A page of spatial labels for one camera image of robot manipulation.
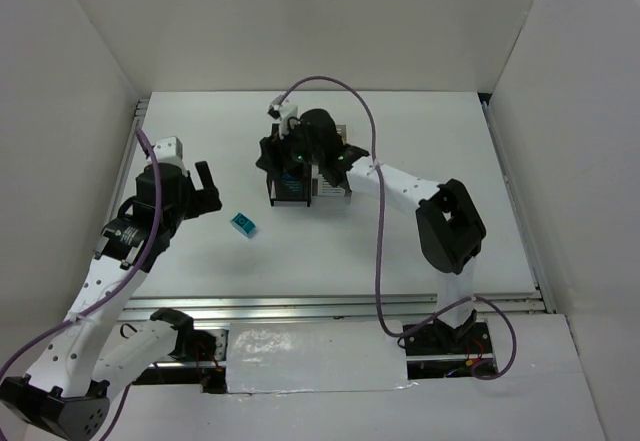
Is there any teal curved lego brick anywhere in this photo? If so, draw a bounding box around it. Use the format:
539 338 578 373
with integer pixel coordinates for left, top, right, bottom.
231 213 257 238

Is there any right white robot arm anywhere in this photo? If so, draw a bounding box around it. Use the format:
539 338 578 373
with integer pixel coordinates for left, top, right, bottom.
256 102 486 343

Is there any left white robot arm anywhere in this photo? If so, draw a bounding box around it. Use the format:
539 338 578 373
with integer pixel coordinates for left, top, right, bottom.
1 161 222 440

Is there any black slotted container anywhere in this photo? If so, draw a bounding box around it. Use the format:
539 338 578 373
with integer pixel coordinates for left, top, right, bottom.
267 123 312 207

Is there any white slotted container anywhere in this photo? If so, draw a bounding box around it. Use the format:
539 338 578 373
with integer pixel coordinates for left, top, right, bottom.
311 118 358 196

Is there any white tape covered plate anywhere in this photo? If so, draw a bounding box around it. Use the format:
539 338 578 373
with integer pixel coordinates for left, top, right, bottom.
226 321 409 394

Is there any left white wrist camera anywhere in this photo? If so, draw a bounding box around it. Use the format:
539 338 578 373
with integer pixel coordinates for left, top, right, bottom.
153 136 183 166

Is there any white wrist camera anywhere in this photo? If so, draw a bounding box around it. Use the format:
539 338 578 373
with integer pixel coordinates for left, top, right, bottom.
153 136 183 166
268 100 300 139

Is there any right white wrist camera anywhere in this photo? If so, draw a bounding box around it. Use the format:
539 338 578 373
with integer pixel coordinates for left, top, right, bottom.
268 100 300 139

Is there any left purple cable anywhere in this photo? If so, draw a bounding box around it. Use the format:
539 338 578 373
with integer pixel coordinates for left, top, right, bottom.
0 128 164 440

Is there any purple cable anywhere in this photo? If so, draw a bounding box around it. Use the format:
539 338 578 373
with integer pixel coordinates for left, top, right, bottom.
279 76 519 381
0 128 164 440

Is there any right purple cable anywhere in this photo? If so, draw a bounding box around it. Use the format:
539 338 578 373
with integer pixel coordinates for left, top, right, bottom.
279 76 519 381

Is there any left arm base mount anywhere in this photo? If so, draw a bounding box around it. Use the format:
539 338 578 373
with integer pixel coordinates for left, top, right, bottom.
133 329 229 394

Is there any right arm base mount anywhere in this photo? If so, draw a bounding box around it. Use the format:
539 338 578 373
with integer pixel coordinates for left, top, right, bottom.
397 320 498 380

